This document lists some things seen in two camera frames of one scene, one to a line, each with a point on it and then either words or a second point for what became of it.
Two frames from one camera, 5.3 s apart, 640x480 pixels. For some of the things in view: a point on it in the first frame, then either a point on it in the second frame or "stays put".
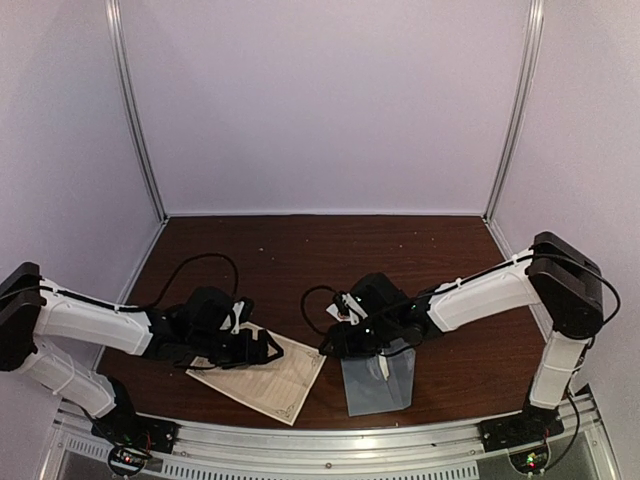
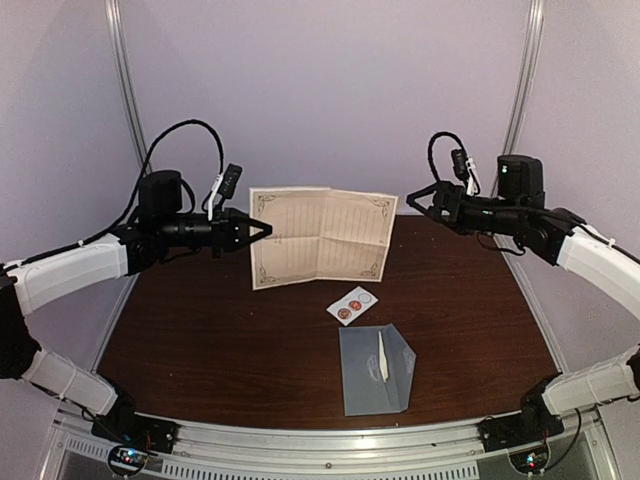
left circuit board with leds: (127, 461) stays put
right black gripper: (343, 343) -> (443, 191)
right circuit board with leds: (529, 459) stays put
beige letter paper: (275, 388) -> (320, 233)
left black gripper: (258, 355) -> (224, 232)
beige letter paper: (384, 365) stays put
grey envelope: (367, 390) stays put
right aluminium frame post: (523, 90) stays put
